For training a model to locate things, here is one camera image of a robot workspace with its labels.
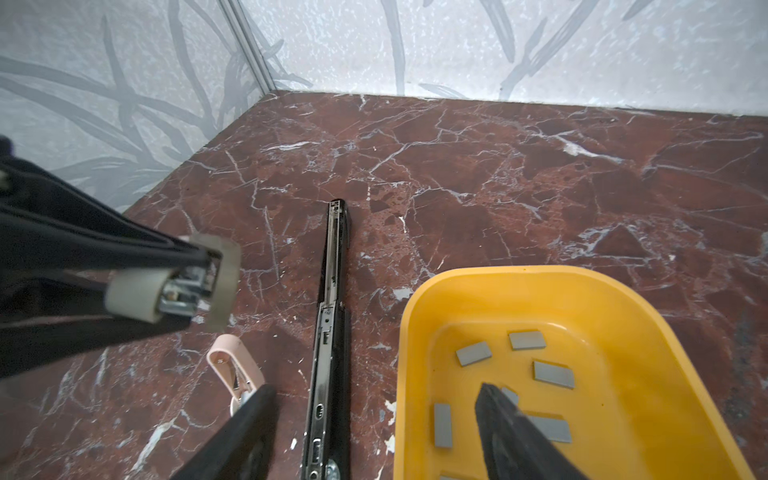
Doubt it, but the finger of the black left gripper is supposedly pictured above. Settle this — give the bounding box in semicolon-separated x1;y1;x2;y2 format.
1;137;211;274
1;270;191;378

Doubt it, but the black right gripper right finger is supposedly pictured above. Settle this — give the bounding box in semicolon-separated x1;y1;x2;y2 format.
475;383;586;480

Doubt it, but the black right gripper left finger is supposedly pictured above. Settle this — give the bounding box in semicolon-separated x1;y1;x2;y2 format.
172;385;279;480

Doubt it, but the beige white stapler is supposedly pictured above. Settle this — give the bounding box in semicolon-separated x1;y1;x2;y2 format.
104;233;241;332

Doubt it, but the grey staple strip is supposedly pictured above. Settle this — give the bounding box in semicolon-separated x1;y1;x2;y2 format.
433;403;453;449
528;416;572;444
533;360;575;389
508;330;547;351
456;341;492;367
501;387;519;406

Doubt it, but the yellow plastic tray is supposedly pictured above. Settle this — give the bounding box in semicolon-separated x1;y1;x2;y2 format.
393;266;752;479

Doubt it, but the aluminium frame corner post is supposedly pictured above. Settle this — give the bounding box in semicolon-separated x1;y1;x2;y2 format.
218;0;277;95

